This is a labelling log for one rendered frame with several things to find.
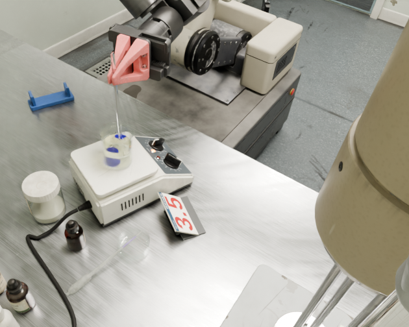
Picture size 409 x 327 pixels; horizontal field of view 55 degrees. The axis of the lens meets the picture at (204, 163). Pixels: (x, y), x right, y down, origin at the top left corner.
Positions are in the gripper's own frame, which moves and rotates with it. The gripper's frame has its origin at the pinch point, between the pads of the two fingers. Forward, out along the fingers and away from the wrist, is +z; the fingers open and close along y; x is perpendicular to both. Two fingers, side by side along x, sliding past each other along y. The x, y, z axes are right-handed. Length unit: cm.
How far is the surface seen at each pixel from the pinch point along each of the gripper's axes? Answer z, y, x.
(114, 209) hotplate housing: 7.9, 2.7, 21.6
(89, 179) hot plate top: 6.9, -2.3, 17.0
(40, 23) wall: -118, -121, 78
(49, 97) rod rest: -15.9, -28.6, 25.1
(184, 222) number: 3.9, 14.3, 23.7
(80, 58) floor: -129, -107, 102
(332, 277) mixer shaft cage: 24.4, 33.6, -8.6
